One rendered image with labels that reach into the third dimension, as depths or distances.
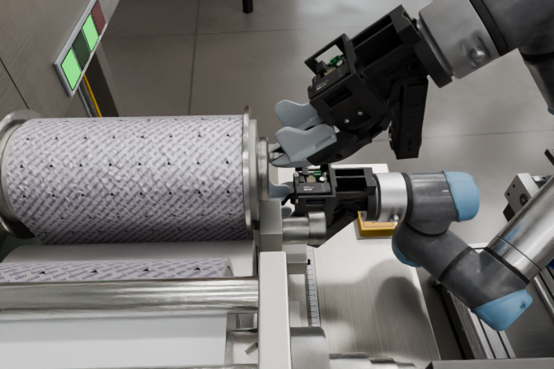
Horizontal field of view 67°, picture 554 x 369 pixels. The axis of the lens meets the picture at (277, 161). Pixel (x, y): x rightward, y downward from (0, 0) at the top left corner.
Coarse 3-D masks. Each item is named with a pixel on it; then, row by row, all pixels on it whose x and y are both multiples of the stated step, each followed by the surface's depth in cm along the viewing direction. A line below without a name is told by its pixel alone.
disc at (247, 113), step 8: (248, 112) 45; (248, 120) 44; (248, 128) 44; (248, 136) 43; (248, 144) 43; (248, 152) 42; (248, 160) 42; (248, 168) 42; (248, 176) 42; (248, 184) 41; (248, 192) 42; (248, 200) 42; (248, 208) 42; (248, 216) 43; (248, 224) 44; (248, 232) 46
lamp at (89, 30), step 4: (88, 16) 80; (88, 20) 80; (88, 24) 80; (92, 24) 82; (84, 28) 78; (88, 28) 80; (92, 28) 82; (84, 32) 78; (88, 32) 80; (92, 32) 82; (88, 36) 80; (92, 36) 82; (96, 36) 84; (88, 40) 80; (92, 40) 82; (92, 44) 82; (92, 48) 82
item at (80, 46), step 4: (80, 32) 77; (80, 36) 76; (76, 40) 75; (80, 40) 76; (84, 40) 78; (76, 44) 75; (80, 44) 76; (84, 44) 78; (76, 48) 75; (80, 48) 76; (84, 48) 78; (76, 52) 75; (80, 52) 76; (84, 52) 78; (88, 52) 80; (80, 56) 76; (84, 56) 78; (88, 56) 80; (80, 60) 76; (84, 60) 78; (84, 64) 78
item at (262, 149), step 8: (256, 144) 46; (264, 144) 46; (256, 152) 45; (264, 152) 45; (256, 160) 45; (264, 160) 45; (264, 168) 45; (264, 176) 45; (264, 184) 45; (264, 192) 46; (264, 200) 47
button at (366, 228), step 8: (360, 224) 82; (368, 224) 82; (376, 224) 82; (384, 224) 82; (392, 224) 82; (360, 232) 82; (368, 232) 82; (376, 232) 82; (384, 232) 82; (392, 232) 82
